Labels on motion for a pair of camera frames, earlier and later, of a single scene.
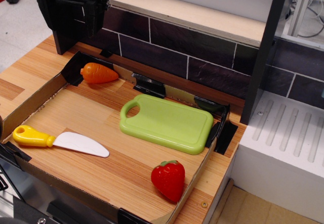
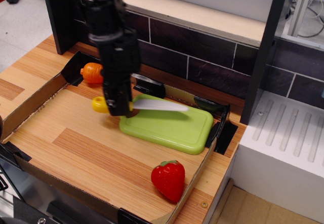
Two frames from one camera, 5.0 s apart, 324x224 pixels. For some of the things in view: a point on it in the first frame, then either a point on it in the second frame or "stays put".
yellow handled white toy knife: x=78 y=142 → x=99 y=105
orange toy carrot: x=96 y=73 stays put
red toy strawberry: x=169 y=178 stays put
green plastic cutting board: x=170 y=123 stays put
